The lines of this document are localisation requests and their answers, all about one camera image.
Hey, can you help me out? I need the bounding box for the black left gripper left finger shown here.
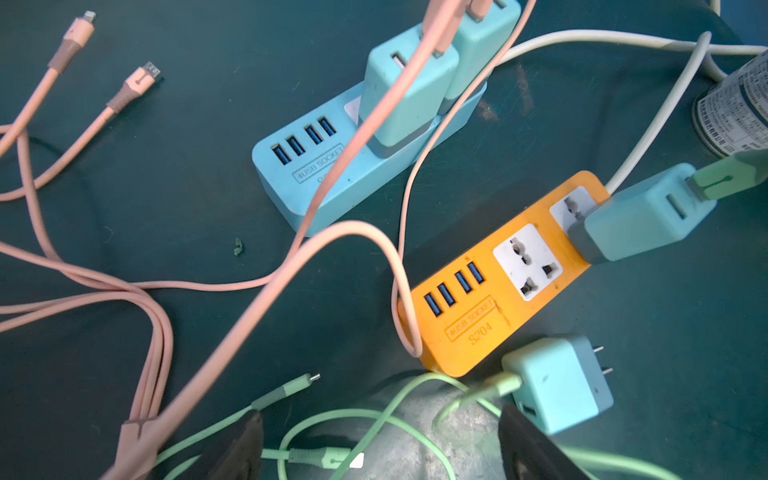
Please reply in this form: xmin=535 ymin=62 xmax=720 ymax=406
xmin=178 ymin=410 xmax=264 ymax=479

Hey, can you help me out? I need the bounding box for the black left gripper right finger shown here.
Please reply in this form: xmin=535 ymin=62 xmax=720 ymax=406
xmin=498 ymin=404 xmax=588 ymax=480

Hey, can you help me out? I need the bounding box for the teal charger with green cable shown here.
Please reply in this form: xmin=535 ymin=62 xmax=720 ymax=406
xmin=501 ymin=336 xmax=614 ymax=435

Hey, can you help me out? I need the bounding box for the orange power strip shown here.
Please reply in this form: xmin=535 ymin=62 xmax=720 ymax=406
xmin=411 ymin=171 xmax=610 ymax=377

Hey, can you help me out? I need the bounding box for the teal power strip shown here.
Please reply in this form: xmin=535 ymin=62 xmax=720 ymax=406
xmin=251 ymin=80 xmax=488 ymax=237

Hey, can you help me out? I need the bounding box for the teal charger on teal strip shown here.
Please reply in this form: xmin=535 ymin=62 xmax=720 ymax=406
xmin=359 ymin=24 xmax=459 ymax=158

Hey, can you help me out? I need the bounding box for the white power cord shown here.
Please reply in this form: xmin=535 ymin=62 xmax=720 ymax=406
xmin=604 ymin=31 xmax=730 ymax=196
xmin=494 ymin=28 xmax=768 ymax=68

